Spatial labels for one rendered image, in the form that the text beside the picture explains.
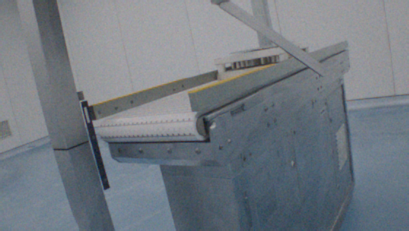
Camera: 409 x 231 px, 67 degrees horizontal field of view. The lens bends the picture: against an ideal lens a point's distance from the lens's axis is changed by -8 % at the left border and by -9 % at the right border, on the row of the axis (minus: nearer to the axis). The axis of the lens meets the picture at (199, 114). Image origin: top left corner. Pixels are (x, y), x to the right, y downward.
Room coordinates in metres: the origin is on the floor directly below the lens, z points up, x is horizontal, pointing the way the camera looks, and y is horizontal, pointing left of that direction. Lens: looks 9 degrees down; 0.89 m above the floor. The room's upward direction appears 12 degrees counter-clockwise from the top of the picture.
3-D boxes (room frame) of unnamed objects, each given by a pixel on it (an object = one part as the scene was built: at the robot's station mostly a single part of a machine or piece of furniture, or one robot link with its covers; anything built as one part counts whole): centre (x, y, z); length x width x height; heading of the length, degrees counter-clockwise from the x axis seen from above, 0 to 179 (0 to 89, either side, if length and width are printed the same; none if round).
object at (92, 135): (0.69, 0.23, 0.75); 0.02 x 0.01 x 0.20; 143
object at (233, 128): (1.16, -0.29, 0.75); 1.30 x 0.29 x 0.10; 143
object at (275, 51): (1.11, -0.25, 0.87); 0.25 x 0.24 x 0.02; 53
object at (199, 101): (1.07, -0.39, 0.82); 1.32 x 0.02 x 0.03; 143
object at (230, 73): (1.11, -0.25, 0.82); 0.24 x 0.24 x 0.02; 53
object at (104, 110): (1.23, -0.17, 0.82); 1.32 x 0.02 x 0.03; 143
